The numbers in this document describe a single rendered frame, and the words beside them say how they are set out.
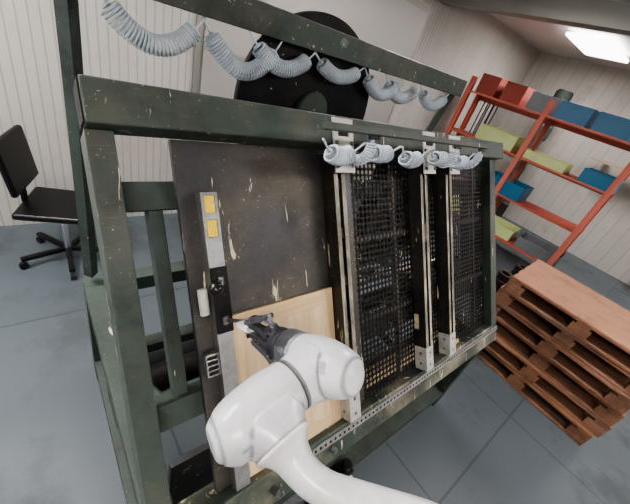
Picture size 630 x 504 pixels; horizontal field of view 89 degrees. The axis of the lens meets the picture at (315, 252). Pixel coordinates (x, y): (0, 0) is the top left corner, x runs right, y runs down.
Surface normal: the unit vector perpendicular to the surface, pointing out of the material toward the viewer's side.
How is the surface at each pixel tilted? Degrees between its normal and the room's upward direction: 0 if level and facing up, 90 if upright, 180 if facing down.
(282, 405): 19
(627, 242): 90
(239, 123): 57
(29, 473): 0
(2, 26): 90
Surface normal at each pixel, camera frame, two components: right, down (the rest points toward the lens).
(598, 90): -0.76, 0.15
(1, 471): 0.27, -0.81
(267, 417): 0.32, -0.53
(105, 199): 0.63, 0.05
